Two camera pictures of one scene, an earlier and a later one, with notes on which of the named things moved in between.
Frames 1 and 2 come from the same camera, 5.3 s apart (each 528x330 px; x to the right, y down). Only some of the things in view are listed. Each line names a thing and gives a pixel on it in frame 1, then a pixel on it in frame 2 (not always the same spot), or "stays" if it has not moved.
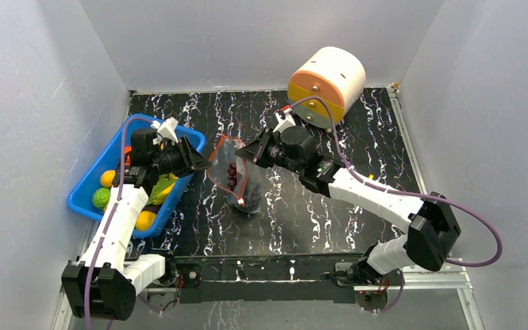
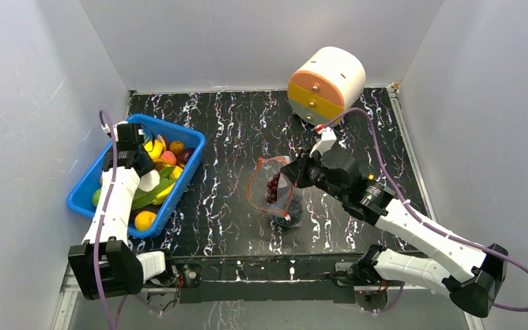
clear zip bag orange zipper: x=238 y=177 → x=269 y=192
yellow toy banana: x=160 y=199 stays
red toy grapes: x=232 y=176 → x=272 y=190
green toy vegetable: x=164 y=181 stays
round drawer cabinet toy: x=333 y=73 stays
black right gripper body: x=267 y=148 → x=296 y=171
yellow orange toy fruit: x=145 y=220 stays
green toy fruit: x=101 y=196 stays
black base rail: x=262 y=278 stays
